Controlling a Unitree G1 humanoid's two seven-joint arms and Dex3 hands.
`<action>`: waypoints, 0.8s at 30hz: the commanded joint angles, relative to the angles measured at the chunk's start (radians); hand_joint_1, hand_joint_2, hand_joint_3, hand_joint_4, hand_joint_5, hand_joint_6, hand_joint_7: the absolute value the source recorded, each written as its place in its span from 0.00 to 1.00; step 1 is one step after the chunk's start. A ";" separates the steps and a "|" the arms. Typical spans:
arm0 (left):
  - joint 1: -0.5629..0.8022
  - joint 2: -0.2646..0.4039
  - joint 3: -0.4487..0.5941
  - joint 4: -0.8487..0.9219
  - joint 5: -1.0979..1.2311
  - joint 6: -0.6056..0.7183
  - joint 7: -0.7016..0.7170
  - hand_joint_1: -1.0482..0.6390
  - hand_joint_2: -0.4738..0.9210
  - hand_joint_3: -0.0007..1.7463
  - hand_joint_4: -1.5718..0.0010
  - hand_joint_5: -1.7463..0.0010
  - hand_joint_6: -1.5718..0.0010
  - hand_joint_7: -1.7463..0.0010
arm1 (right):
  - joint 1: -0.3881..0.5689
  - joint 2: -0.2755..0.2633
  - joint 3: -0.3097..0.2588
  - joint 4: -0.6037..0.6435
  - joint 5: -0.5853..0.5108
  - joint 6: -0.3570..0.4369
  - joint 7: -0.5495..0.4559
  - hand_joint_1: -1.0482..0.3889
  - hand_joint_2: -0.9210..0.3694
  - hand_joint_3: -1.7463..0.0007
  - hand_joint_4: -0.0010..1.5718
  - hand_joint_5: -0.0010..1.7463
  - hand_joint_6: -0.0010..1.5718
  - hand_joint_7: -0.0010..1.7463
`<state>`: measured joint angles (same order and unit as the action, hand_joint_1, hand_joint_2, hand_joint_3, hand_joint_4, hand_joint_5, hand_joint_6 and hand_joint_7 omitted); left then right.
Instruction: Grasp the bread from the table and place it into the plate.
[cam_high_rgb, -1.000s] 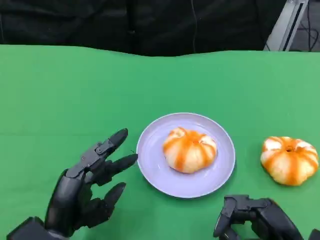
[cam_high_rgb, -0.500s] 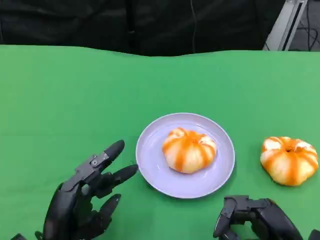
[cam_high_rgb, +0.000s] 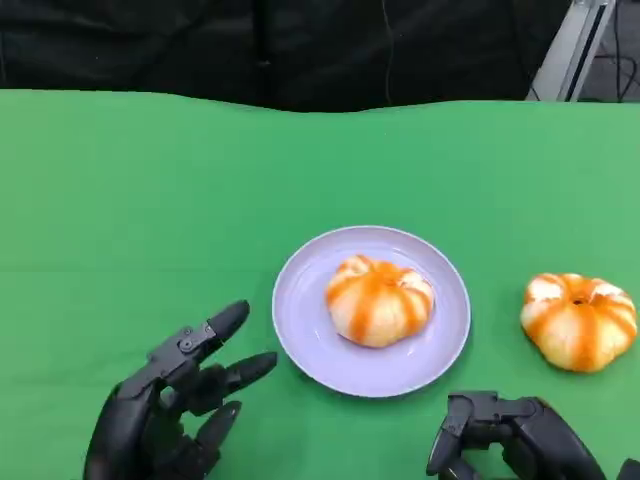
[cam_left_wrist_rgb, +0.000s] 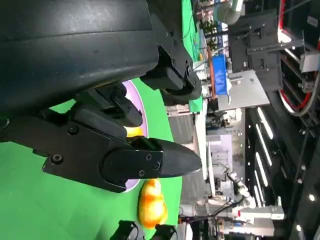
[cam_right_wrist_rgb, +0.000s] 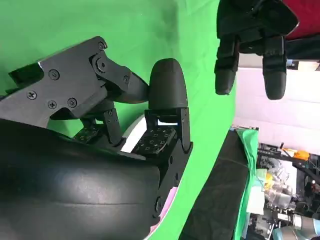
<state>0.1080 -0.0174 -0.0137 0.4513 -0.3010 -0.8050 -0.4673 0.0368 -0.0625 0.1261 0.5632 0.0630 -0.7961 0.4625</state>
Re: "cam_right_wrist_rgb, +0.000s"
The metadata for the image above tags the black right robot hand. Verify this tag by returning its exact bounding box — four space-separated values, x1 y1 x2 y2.
0 36 194 240

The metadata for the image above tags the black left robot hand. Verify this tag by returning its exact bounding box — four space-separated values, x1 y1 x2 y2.
214 0 300 101

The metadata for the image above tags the dark red cloth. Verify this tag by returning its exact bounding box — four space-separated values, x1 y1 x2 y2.
282 0 320 41

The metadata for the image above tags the lilac plate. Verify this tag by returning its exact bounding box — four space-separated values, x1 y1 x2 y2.
119 113 181 235

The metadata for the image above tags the white partition board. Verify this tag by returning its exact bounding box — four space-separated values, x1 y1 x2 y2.
231 53 320 152

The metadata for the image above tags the green table cloth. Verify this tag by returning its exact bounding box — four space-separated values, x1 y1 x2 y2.
0 0 260 240

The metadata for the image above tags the small orange background object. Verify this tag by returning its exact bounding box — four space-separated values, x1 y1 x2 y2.
292 149 310 161

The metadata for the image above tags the black cloth backdrop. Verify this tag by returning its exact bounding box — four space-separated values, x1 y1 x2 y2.
179 128 251 240

